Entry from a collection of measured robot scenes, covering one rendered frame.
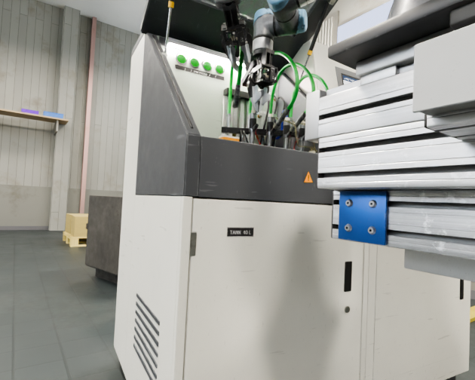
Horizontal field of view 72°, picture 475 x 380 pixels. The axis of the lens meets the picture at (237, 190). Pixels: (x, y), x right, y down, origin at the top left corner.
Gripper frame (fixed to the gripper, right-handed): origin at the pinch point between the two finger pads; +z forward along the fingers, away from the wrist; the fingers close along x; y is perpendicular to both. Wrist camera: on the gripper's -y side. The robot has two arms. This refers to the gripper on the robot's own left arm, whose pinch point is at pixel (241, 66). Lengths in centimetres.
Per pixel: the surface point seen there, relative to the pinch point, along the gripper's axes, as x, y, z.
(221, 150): -9.0, 33.0, 8.6
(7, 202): -517, -385, 300
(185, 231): -21, 50, 19
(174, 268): -26, 55, 27
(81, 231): -289, -231, 271
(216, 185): -11.7, 39.6, 14.8
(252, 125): -0.3, -1.2, 22.6
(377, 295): 33, 44, 75
